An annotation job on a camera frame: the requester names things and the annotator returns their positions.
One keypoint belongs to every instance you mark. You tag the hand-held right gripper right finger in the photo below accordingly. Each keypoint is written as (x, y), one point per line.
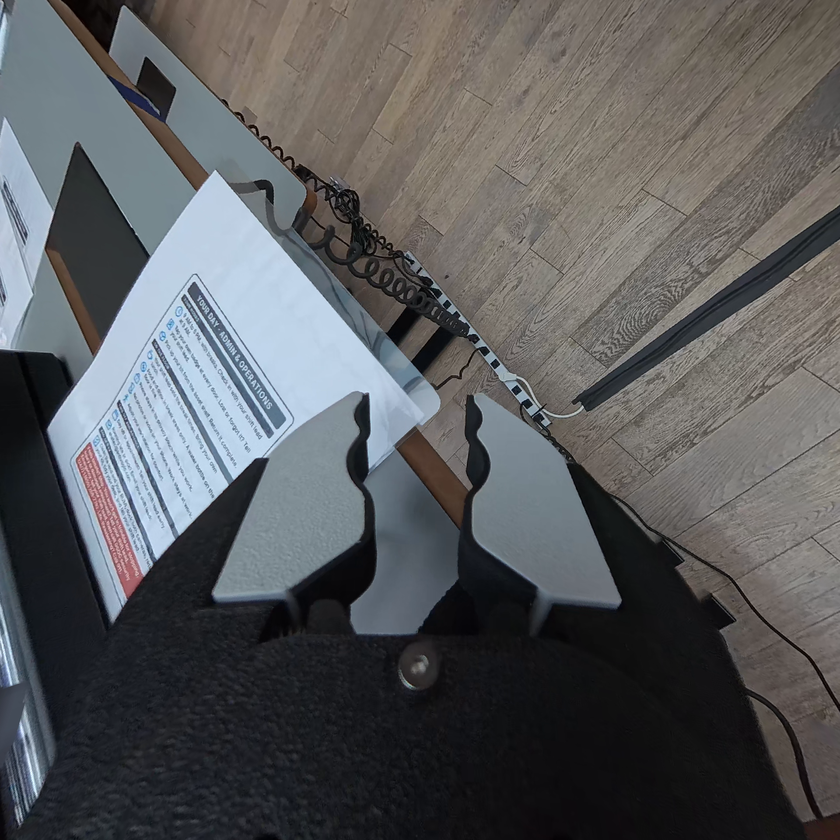
(538, 525)

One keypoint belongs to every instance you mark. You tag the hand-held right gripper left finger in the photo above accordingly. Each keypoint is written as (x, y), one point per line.
(295, 525)

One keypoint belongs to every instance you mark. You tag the black laminator machine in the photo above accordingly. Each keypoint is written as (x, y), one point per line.
(46, 472)

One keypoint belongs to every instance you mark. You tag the laminated printed sheet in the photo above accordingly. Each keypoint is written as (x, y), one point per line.
(249, 262)

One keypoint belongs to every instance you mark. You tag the black desk leg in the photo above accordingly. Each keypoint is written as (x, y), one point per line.
(423, 341)

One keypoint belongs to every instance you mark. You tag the grey desk with blue tape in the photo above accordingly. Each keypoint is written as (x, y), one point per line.
(216, 118)

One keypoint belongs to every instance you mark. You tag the white power strip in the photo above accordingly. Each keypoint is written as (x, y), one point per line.
(505, 377)

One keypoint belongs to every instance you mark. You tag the blue tape strip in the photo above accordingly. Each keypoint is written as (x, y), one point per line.
(124, 88)

